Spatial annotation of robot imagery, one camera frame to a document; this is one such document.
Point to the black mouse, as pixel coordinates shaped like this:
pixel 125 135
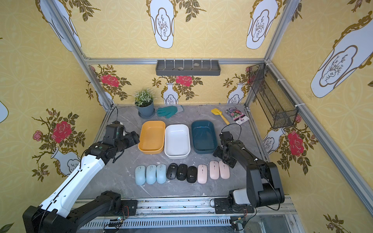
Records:
pixel 192 174
pixel 182 172
pixel 172 171

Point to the black mouse right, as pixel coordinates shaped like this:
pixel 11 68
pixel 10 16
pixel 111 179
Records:
pixel 192 174

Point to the potted green plant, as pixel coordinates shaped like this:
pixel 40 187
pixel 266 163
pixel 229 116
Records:
pixel 144 102

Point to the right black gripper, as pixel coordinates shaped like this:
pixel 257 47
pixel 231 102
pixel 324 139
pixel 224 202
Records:
pixel 223 153

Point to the grey wall shelf tray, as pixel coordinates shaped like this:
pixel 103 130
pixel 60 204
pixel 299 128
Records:
pixel 188 67

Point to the white storage box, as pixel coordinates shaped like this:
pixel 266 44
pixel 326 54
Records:
pixel 177 141

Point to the black mouse left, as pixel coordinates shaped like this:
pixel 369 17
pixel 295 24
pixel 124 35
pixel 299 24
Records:
pixel 172 171

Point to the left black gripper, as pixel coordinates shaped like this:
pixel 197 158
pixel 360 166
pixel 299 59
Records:
pixel 117 154

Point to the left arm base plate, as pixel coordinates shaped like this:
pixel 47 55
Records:
pixel 126 208

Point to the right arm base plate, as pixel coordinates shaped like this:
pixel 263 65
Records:
pixel 228 206

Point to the flower seed packet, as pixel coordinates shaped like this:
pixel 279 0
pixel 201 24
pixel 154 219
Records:
pixel 237 116

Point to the yellow storage box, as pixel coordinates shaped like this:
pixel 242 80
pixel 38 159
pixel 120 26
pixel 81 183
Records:
pixel 152 137

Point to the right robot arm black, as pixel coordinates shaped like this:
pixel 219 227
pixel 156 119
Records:
pixel 263 183

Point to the green rubber glove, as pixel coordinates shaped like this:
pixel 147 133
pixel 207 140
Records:
pixel 169 111

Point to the black mouse middle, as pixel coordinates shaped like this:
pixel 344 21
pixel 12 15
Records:
pixel 182 172

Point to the black wire mesh basket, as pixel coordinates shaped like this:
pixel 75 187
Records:
pixel 278 107

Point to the teal storage box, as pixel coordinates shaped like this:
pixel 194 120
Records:
pixel 204 137

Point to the pink mouse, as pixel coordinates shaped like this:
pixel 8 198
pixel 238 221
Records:
pixel 224 170
pixel 202 174
pixel 214 169

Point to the light blue mouse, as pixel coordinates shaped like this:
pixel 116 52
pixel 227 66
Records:
pixel 151 174
pixel 140 175
pixel 161 173

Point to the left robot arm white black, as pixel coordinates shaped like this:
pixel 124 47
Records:
pixel 55 214

